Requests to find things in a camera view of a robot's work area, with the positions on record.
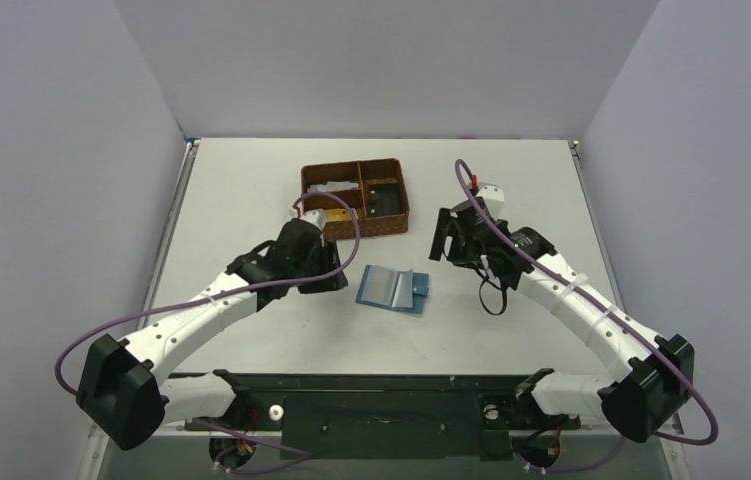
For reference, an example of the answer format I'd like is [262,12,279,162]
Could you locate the blue leather card holder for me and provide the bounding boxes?
[355,265,430,315]

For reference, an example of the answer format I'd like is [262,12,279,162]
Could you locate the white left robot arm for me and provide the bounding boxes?
[75,210,348,450]

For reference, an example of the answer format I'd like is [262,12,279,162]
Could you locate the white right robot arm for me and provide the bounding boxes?
[429,202,695,443]

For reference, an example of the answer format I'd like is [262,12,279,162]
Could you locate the gold card in basket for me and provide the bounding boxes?
[325,208,357,223]

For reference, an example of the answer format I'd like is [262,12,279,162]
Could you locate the silver cards in basket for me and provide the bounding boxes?
[304,180,360,193]

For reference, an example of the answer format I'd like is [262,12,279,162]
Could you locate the black items in basket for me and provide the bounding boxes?
[367,183,405,218]

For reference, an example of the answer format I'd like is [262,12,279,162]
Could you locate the brown woven divided basket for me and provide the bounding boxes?
[300,158,410,237]

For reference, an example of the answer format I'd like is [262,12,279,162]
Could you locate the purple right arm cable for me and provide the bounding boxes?
[454,158,721,476]

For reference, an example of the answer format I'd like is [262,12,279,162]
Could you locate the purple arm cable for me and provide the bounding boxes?
[53,192,363,477]
[454,158,721,476]

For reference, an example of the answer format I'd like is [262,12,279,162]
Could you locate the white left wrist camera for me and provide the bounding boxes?
[289,207,328,231]

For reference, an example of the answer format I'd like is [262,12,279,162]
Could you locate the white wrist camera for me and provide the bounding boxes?
[475,183,505,220]
[289,207,328,231]

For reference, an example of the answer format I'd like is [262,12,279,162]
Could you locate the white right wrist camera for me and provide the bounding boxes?
[475,183,505,220]

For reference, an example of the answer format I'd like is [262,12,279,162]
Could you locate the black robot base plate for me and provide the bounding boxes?
[186,370,581,461]

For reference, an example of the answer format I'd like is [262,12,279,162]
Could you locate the aluminium frame rail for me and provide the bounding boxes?
[86,389,684,439]

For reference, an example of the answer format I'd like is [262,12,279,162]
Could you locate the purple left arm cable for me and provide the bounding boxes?
[53,192,363,477]

